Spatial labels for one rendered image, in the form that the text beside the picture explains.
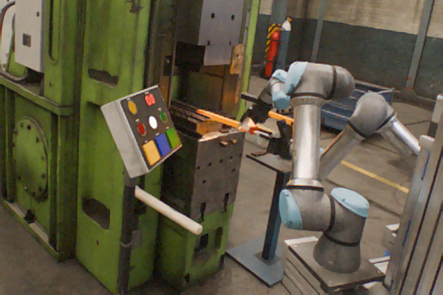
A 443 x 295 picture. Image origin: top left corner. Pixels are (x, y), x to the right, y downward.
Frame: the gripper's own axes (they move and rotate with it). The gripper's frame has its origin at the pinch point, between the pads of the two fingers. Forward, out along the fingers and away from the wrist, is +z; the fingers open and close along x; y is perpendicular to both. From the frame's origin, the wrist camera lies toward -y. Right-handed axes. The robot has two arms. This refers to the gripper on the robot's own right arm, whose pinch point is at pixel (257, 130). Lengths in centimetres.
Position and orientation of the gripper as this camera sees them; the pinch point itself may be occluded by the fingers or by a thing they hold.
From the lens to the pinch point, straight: 195.3
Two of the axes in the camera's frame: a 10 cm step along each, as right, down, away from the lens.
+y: -1.0, 9.6, 2.5
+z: -7.2, -2.4, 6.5
